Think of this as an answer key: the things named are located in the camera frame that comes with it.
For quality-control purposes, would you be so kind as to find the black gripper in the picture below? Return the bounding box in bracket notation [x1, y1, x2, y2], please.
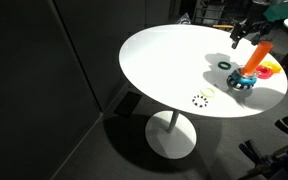
[230, 19, 272, 49]

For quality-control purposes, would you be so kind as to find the dark green ring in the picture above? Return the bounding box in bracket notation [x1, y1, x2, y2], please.
[217, 61, 232, 71]

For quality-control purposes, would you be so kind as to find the black white striped base ring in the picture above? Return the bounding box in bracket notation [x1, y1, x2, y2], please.
[226, 75, 256, 91]

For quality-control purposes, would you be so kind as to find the small black white ring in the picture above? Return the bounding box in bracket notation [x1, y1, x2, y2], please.
[192, 94, 209, 109]

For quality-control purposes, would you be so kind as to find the red ring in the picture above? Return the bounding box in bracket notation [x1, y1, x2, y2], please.
[254, 64, 273, 80]

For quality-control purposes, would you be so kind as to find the orange stacking post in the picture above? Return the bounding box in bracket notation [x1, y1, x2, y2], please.
[241, 41, 273, 76]

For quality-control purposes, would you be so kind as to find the blue ring on stack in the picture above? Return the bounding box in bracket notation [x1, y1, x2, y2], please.
[230, 69, 257, 86]

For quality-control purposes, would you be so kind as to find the clear ring on stack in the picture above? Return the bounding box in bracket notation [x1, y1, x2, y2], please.
[236, 65, 259, 81]

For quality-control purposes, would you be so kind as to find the white round table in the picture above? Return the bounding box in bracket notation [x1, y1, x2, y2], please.
[119, 24, 288, 159]

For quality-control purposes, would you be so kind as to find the light green ring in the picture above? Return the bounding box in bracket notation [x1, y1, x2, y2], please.
[199, 87, 216, 99]

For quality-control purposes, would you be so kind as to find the yellow ring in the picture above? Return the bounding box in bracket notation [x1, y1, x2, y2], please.
[261, 61, 283, 74]

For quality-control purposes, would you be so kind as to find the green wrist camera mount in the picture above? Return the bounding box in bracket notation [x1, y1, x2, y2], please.
[263, 2, 288, 22]

